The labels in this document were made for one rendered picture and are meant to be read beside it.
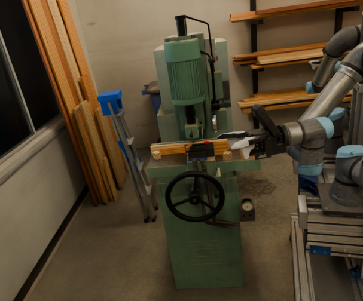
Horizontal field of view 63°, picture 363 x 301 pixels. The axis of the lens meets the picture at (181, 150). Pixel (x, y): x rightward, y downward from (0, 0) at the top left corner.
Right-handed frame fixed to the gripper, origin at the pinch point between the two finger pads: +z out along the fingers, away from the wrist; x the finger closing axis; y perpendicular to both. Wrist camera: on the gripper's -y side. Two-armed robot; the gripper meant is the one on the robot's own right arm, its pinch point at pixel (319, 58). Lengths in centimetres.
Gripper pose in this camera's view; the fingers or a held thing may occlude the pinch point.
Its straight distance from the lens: 231.8
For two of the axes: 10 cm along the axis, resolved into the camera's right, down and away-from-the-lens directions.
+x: 9.6, -2.3, -1.4
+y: 2.6, 8.9, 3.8
